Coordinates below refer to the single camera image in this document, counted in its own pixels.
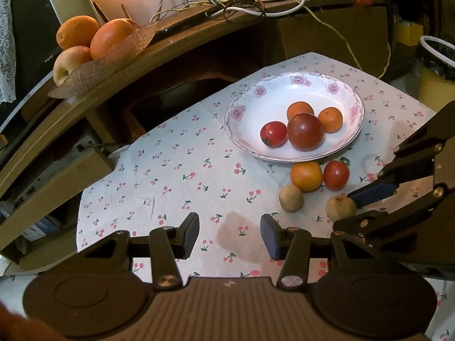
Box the red tomato front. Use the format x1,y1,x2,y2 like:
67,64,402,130
323,161,350,191

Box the large orange top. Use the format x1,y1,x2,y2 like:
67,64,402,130
56,15,100,50

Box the yellow cable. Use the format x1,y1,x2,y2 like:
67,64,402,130
150,0,392,79

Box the dark red apple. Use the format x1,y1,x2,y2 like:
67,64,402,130
287,113,325,151

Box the white floral plate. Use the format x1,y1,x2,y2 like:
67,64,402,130
224,72,365,163

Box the red tomato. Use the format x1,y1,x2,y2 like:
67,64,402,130
323,161,350,191
260,121,288,149

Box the white cable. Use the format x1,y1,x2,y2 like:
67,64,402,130
206,0,307,19

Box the white lace cloth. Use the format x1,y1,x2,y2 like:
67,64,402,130
0,0,16,103

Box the yellow trash bin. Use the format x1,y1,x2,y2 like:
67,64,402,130
416,36,454,111

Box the brown kiwi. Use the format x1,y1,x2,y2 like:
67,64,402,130
325,196,357,222
278,185,305,213

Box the large orange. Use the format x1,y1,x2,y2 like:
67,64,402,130
90,18,136,60
56,15,100,50

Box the cherry print tablecloth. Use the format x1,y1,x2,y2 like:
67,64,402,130
0,51,455,341

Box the red tomato back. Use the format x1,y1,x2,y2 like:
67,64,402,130
260,121,288,149

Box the silver set-top box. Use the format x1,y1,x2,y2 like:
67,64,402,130
11,133,98,208

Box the wooden tv stand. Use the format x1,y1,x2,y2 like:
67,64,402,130
0,0,392,278

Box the orange mandarin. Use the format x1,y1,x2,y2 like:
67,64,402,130
290,161,323,192
318,107,343,133
286,102,314,121

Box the television screen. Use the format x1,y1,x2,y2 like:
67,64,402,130
0,0,100,133

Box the small red fruit on stand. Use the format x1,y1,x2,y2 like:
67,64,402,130
355,0,373,6

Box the large orange front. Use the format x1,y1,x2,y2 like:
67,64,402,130
90,18,136,60

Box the glass fruit basket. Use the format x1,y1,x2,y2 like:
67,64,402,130
48,23,157,99

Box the brown kiwi front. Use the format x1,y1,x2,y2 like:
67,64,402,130
325,196,357,222

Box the blue white box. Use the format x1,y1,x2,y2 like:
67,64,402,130
22,216,61,242

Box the brown kiwi back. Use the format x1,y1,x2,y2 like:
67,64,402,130
278,185,305,213

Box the black router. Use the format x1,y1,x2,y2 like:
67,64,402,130
150,0,224,42

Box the yellow peach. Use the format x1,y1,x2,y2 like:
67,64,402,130
52,45,92,86

